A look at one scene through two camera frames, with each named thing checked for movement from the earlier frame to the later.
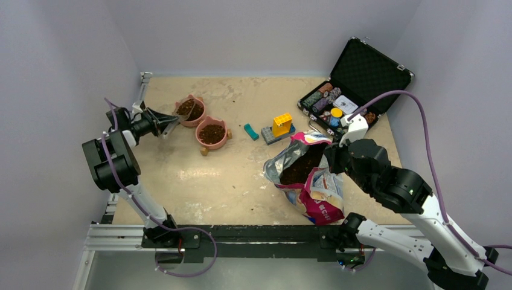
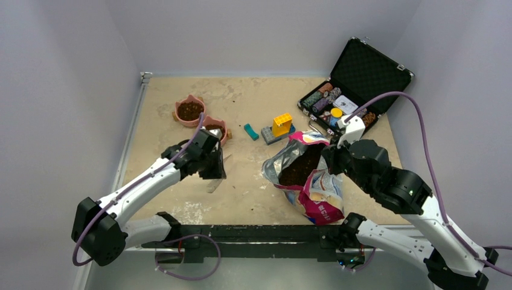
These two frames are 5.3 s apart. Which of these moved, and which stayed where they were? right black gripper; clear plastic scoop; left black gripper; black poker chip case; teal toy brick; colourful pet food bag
Moved: clear plastic scoop; left black gripper
Stayed: black poker chip case; colourful pet food bag; right black gripper; teal toy brick
